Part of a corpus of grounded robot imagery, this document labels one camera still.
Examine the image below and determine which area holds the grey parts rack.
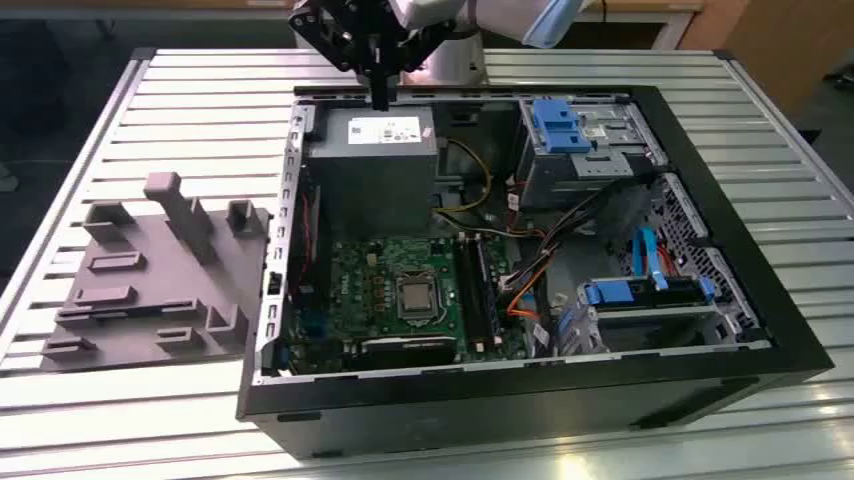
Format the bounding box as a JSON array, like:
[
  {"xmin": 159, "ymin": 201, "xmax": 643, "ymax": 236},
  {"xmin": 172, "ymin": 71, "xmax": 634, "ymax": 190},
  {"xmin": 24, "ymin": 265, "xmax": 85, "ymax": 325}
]
[{"xmin": 39, "ymin": 171, "xmax": 275, "ymax": 374}]

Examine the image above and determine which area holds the metal disk bay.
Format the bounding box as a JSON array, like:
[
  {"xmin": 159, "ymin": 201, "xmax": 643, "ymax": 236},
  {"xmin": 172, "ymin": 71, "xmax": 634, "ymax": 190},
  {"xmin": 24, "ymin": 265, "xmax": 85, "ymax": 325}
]
[{"xmin": 577, "ymin": 279, "xmax": 769, "ymax": 351}]

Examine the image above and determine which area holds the metal drive cage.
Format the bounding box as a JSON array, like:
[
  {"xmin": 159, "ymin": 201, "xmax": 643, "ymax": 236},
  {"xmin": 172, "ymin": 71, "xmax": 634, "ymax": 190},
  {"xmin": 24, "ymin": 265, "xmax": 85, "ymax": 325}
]
[{"xmin": 517, "ymin": 97, "xmax": 669, "ymax": 211}]

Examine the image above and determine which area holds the red wire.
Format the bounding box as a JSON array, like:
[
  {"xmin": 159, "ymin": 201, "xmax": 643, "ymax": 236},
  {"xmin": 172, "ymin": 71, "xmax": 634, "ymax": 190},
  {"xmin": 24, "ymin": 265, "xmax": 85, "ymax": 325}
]
[{"xmin": 299, "ymin": 192, "xmax": 315, "ymax": 281}]

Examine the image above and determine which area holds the green motherboard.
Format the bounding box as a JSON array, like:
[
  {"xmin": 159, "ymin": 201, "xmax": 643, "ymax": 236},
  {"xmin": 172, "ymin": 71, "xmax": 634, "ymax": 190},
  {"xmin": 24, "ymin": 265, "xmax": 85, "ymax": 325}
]
[{"xmin": 286, "ymin": 234, "xmax": 535, "ymax": 374}]

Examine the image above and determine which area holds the yellow and black wire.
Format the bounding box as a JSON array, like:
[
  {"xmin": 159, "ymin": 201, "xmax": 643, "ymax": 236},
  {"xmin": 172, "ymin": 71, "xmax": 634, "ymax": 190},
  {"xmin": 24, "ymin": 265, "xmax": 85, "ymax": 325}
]
[{"xmin": 432, "ymin": 139, "xmax": 495, "ymax": 216}]

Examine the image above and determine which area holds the orange wire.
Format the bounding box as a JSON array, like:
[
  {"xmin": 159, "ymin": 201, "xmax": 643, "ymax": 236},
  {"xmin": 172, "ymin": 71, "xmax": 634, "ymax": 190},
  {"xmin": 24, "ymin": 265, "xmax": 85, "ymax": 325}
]
[{"xmin": 506, "ymin": 249, "xmax": 555, "ymax": 321}]

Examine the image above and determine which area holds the grey power supply unit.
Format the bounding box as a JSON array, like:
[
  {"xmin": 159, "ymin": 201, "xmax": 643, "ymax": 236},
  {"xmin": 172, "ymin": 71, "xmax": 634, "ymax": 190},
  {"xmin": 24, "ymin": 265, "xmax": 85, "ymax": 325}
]
[{"xmin": 303, "ymin": 107, "xmax": 442, "ymax": 239}]

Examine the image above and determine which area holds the blue flat data wire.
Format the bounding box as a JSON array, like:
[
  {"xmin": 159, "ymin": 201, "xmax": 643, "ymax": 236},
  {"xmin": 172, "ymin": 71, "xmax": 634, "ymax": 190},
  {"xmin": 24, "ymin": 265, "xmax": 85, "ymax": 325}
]
[{"xmin": 630, "ymin": 227, "xmax": 673, "ymax": 291}]

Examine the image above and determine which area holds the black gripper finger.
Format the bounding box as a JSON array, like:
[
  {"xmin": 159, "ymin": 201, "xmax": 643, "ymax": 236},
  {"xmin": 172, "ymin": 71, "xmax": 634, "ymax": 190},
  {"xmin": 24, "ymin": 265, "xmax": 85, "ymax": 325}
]
[
  {"xmin": 287, "ymin": 3, "xmax": 386, "ymax": 112},
  {"xmin": 383, "ymin": 28, "xmax": 444, "ymax": 112}
]

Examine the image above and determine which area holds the black RAM slot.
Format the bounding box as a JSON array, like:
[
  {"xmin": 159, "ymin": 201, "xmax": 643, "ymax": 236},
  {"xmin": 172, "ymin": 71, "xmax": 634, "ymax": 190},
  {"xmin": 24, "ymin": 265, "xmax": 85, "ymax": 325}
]
[{"xmin": 455, "ymin": 235, "xmax": 486, "ymax": 354}]

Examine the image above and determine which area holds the blue drive bay latch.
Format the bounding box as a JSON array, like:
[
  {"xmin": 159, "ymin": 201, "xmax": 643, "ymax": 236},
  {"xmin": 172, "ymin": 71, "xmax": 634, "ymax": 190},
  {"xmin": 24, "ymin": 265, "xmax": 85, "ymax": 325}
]
[{"xmin": 533, "ymin": 99, "xmax": 595, "ymax": 154}]

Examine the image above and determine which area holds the CPU socket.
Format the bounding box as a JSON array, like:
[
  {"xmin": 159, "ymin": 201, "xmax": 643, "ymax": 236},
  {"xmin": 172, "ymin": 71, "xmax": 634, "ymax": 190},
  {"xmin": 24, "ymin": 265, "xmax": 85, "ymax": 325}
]
[{"xmin": 391, "ymin": 269, "xmax": 450, "ymax": 329}]

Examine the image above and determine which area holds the RAM stick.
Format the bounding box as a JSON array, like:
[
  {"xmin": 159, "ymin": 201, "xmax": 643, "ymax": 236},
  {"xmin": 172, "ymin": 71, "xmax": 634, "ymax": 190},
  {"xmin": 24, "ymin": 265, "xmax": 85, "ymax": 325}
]
[{"xmin": 63, "ymin": 299, "xmax": 202, "ymax": 320}]

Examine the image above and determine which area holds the wooden cabinet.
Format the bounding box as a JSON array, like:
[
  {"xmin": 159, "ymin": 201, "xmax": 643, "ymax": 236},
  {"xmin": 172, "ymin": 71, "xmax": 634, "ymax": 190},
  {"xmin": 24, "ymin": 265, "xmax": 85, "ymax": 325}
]
[{"xmin": 679, "ymin": 0, "xmax": 854, "ymax": 116}]

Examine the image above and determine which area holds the silver CPU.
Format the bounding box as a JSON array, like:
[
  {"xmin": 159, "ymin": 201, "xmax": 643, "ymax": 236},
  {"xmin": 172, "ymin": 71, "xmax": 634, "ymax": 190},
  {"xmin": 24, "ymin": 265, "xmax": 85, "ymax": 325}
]
[{"xmin": 398, "ymin": 283, "xmax": 439, "ymax": 321}]

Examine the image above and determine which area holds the black graphics card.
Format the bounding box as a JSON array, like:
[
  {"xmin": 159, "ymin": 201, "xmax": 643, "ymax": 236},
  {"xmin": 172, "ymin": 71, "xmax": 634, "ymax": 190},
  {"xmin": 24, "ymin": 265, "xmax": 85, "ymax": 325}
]
[{"xmin": 346, "ymin": 335, "xmax": 462, "ymax": 371}]

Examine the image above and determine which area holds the hard disk in blue carrier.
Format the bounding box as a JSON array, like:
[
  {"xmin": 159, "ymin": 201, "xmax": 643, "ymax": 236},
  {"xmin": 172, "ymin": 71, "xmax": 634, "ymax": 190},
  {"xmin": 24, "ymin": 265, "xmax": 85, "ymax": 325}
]
[{"xmin": 579, "ymin": 277, "xmax": 719, "ymax": 309}]

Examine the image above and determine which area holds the blue board connector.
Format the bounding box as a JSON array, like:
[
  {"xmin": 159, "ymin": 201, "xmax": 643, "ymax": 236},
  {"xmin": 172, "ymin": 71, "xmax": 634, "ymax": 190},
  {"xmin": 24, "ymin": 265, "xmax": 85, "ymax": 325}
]
[{"xmin": 299, "ymin": 313, "xmax": 330, "ymax": 341}]

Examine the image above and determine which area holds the black open PC case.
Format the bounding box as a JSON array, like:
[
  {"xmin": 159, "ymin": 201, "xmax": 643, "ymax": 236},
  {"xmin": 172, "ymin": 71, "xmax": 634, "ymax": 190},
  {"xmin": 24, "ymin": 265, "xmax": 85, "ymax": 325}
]
[{"xmin": 234, "ymin": 84, "xmax": 839, "ymax": 460}]

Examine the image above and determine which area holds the black cable bundle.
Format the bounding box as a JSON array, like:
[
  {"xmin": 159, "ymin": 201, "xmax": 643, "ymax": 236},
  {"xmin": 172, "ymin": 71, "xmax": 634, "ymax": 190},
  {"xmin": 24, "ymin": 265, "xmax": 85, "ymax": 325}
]
[{"xmin": 499, "ymin": 172, "xmax": 659, "ymax": 291}]

